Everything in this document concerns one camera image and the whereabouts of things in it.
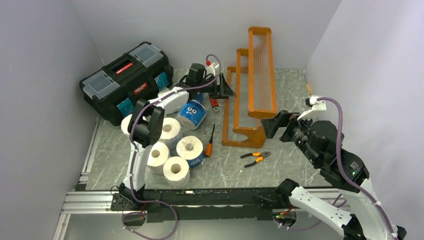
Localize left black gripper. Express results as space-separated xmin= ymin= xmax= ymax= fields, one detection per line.
xmin=197 ymin=73 xmax=236 ymax=101

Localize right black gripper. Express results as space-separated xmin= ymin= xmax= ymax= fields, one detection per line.
xmin=260 ymin=108 xmax=321 ymax=165

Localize orange wooden shelf rack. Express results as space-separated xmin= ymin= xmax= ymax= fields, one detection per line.
xmin=221 ymin=26 xmax=278 ymax=149

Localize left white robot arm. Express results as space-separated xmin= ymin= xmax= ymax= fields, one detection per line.
xmin=118 ymin=60 xmax=227 ymax=210

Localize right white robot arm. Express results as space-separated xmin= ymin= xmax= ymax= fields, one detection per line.
xmin=260 ymin=110 xmax=407 ymax=240

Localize red adjustable wrench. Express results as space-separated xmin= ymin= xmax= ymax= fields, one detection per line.
xmin=209 ymin=96 xmax=220 ymax=112

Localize blue wrapped roll upright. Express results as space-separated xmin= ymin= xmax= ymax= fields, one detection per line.
xmin=193 ymin=92 xmax=204 ymax=104

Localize orange black pliers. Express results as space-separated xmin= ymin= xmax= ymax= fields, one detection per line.
xmin=240 ymin=150 xmax=272 ymax=169

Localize blue monster-face wrapped roll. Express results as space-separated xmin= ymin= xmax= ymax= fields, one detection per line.
xmin=176 ymin=100 xmax=207 ymax=130

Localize black orange screwdriver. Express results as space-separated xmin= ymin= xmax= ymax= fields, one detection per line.
xmin=204 ymin=124 xmax=216 ymax=158

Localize white roll with red print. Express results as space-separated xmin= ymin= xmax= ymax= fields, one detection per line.
xmin=159 ymin=117 xmax=183 ymax=151

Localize blue wrapped paper roll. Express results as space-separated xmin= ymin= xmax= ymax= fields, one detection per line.
xmin=176 ymin=135 xmax=204 ymax=168

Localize white paper towel roll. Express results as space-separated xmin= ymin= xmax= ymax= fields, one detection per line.
xmin=163 ymin=156 xmax=190 ymax=187
xmin=147 ymin=141 xmax=171 ymax=175
xmin=120 ymin=114 xmax=133 ymax=137

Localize black plastic toolbox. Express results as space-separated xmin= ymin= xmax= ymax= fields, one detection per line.
xmin=79 ymin=41 xmax=174 ymax=126

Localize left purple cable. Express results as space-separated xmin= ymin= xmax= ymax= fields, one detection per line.
xmin=121 ymin=53 xmax=223 ymax=240

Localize purple cable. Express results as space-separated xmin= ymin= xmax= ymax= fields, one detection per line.
xmin=273 ymin=96 xmax=400 ymax=240
xmin=121 ymin=53 xmax=223 ymax=240

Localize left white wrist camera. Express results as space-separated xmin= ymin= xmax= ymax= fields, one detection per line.
xmin=205 ymin=60 xmax=221 ymax=77

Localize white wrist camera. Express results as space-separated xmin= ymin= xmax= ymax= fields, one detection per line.
xmin=205 ymin=60 xmax=221 ymax=77
xmin=297 ymin=95 xmax=327 ymax=121

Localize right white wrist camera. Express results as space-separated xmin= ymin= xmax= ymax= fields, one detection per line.
xmin=297 ymin=95 xmax=327 ymax=121

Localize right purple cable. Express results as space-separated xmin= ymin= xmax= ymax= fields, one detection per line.
xmin=273 ymin=96 xmax=400 ymax=240

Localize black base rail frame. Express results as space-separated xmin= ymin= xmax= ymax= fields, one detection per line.
xmin=110 ymin=187 xmax=291 ymax=223

